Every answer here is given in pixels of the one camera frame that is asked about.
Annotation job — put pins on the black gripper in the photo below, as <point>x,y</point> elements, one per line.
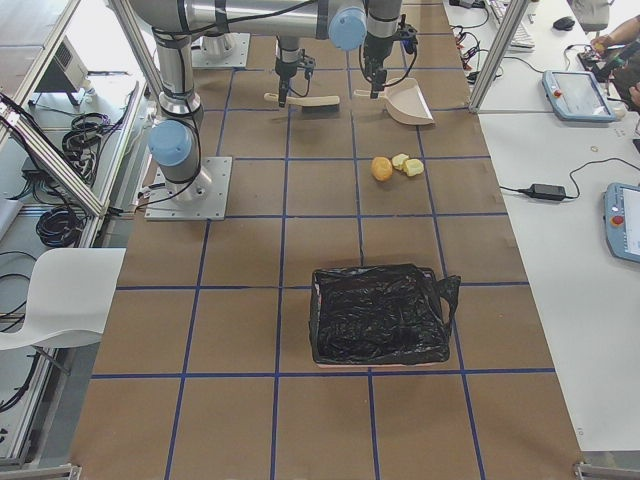
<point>285,68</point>
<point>373,56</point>

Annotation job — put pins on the white plastic dustpan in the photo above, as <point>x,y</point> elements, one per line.
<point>404,103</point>

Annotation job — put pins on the white hand brush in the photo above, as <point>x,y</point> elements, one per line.
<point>317,104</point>

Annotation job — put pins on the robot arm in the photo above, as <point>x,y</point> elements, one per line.
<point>346,31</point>
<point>191,35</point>

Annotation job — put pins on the pink bin with black bag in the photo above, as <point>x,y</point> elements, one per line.
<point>381,315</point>

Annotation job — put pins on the pale food chunk near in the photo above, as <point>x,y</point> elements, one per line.
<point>398,161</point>

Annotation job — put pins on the pale food chunk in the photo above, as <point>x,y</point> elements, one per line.
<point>398,161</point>
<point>413,167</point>

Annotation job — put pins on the brown potato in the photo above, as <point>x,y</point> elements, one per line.
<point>381,168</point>

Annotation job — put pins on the pale food chunk far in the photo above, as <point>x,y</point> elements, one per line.
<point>413,167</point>

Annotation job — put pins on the white keyboard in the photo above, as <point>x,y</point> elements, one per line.
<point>521,39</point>

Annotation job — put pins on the black power brick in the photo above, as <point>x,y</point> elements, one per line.
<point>547,192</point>

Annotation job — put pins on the teach pendant upper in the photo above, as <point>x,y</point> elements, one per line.
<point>576,96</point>

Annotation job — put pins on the teach pendant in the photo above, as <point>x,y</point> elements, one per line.
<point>621,220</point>
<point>576,96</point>

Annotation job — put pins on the computer mouse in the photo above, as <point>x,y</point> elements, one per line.
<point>566,23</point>

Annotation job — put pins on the grey control box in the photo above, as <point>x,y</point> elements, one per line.
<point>66,73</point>

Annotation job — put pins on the teach pendant lower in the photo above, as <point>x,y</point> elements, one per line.
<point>621,220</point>

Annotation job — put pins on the white chair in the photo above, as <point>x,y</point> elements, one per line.
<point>69,298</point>

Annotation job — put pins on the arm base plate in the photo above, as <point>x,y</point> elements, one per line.
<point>204,199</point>
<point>225,51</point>

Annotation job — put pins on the aluminium frame post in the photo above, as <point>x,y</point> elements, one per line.
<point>496,53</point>

